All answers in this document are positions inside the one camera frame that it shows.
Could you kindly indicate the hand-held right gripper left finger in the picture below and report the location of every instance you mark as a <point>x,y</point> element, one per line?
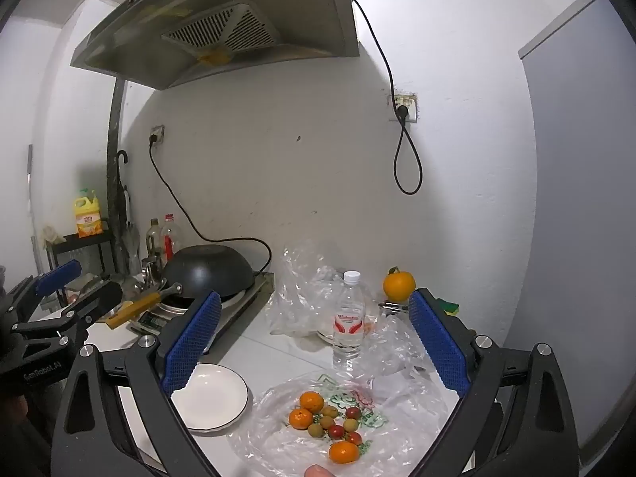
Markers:
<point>194,343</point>

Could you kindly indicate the dark oil bottle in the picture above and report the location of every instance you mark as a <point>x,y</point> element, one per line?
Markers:
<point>153,241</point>

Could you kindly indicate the person's right hand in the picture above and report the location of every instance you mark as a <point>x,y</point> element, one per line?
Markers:
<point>318,471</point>

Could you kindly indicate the green printed plastic bag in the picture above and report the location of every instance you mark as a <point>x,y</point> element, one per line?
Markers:
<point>278,432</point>

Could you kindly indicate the tangerine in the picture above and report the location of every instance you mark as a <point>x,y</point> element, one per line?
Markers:
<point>301,418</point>
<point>344,452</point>
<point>311,401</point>

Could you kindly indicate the clear water bottle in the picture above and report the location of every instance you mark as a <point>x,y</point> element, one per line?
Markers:
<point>349,323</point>

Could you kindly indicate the black shelf rack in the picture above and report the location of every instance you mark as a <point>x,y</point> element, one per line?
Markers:
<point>74,242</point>

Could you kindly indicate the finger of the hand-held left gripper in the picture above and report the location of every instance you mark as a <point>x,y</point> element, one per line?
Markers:
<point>94,302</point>
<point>59,274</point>

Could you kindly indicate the white wall socket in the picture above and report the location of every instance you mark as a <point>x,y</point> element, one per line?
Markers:
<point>158,134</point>

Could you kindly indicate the yellow detergent bottle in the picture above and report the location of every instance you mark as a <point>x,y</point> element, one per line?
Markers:
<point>88,216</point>

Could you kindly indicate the crumpled clear plastic bag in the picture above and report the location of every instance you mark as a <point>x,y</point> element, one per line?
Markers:
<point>397,343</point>

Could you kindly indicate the steel pot lid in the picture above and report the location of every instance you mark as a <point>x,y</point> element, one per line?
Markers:
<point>134,285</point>

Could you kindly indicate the dirty wall socket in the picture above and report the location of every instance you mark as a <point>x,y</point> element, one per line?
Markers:
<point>412,99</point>

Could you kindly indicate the large orange with leaf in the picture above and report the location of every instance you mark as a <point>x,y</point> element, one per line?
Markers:
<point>399,284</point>

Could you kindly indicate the black umbrella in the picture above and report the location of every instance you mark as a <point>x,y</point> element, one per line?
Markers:
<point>120,198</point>

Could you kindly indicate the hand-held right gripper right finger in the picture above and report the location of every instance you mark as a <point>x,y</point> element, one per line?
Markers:
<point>439,343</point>

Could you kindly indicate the white rag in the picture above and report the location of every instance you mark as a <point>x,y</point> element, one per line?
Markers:
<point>52,234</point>

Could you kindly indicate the white plate dark rim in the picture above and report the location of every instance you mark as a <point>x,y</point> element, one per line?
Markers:
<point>213,397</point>

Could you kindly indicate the red cherry tomato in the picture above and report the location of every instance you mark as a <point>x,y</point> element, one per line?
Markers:
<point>353,412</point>
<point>336,431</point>
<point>354,438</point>

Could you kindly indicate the white bowl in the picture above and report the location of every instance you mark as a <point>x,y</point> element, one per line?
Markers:
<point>324,335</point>

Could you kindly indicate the steel induction cooker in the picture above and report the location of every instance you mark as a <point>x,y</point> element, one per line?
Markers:
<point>238,308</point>

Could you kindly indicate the green yellow sponge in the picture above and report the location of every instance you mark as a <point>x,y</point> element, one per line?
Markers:
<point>449,306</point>

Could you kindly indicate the steel range hood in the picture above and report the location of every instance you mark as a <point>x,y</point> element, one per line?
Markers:
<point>213,25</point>

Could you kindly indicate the dark metal pole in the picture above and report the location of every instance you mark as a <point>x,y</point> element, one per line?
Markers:
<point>114,159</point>

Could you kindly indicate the red label bottle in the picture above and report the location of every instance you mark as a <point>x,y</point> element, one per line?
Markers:
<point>171,238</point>

